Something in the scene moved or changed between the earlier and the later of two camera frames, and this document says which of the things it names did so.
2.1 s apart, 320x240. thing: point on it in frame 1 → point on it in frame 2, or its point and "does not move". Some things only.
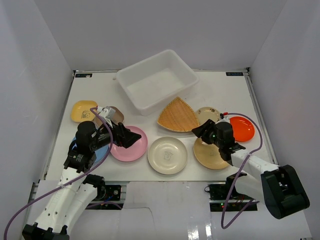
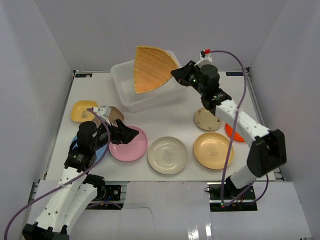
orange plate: [178, 116] → [153, 67]
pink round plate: [133, 152] does not move
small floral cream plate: [203, 114] does not move
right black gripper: [209, 125] → [182, 74]
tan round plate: [208, 156] does not move
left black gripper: [119, 135] does not move
